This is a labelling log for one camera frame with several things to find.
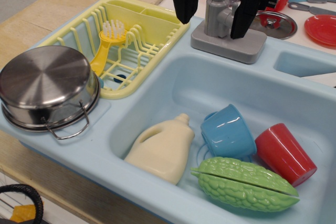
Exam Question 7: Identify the grey toy faucet lever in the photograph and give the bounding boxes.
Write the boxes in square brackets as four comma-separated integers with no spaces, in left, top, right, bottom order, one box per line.
[191,0,267,64]

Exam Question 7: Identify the metal pot lid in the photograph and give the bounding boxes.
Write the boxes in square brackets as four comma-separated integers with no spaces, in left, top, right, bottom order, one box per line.
[250,11,298,40]

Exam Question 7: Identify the red toy plate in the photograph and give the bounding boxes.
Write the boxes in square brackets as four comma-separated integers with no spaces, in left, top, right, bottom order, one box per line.
[304,14,335,48]

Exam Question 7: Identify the yellow dish drying rack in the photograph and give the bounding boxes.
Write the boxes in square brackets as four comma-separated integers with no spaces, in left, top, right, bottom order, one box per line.
[35,0,189,99]

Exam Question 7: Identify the yellow dish brush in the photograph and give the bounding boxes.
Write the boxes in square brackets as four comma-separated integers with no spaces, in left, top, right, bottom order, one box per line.
[90,19,127,76]

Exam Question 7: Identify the light blue toy sink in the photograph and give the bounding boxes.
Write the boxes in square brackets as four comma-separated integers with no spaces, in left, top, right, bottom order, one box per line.
[0,0,336,224]

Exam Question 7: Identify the blue toy cup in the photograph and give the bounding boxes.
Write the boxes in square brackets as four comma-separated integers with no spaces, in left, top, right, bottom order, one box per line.
[201,104,257,159]

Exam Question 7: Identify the red toy cup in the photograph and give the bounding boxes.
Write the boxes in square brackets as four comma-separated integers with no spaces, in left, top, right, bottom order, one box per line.
[255,123,317,187]

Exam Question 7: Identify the cream detergent bottle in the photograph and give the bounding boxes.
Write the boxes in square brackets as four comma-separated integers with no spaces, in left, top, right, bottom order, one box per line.
[124,113,195,185]

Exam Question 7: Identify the stainless steel pot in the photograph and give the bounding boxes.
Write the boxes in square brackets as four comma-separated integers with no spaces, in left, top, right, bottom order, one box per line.
[1,45,100,140]

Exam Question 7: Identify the green toy bitter gourd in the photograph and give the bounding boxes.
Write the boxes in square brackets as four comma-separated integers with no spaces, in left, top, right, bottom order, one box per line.
[191,157,299,212]

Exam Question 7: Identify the yellow object bottom corner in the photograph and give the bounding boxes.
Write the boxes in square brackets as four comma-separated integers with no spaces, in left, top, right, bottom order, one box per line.
[10,205,36,223]

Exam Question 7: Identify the black cable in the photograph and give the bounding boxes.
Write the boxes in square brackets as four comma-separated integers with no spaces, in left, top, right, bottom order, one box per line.
[0,184,44,224]

